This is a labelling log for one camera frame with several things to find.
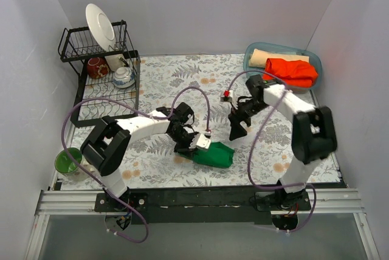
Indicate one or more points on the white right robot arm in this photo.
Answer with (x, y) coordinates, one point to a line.
(313, 132)

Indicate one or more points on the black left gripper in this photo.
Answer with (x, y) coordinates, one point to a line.
(185, 144)

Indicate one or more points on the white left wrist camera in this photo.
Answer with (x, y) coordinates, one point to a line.
(201, 142)

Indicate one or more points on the floral table mat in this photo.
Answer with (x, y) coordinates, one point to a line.
(262, 156)

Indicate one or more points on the green floral mug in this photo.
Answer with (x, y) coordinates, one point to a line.
(65, 166)

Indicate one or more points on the white blue teapot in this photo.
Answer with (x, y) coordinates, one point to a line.
(123, 77)

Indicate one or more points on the red floral bowl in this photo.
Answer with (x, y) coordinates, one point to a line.
(97, 68)

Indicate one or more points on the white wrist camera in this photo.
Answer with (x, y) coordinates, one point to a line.
(201, 142)
(227, 96)

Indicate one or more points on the black wire dish rack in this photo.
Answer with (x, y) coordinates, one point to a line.
(77, 46)

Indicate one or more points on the white cup in rack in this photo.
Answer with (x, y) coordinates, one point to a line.
(117, 61)

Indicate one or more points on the clear blue plastic bin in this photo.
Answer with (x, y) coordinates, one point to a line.
(313, 59)

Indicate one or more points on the green t shirt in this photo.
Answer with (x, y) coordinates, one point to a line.
(218, 155)

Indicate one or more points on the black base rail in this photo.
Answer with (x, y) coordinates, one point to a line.
(206, 205)

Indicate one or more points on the orange rolled t shirt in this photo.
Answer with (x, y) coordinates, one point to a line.
(294, 73)

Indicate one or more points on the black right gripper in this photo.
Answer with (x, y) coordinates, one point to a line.
(240, 115)

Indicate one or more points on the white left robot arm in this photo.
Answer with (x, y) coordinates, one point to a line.
(107, 143)

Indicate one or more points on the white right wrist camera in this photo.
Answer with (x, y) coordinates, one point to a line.
(227, 96)

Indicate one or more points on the beige rolled t shirt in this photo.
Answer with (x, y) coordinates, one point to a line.
(259, 57)

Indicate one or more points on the white plate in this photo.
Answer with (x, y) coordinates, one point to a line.
(100, 27)

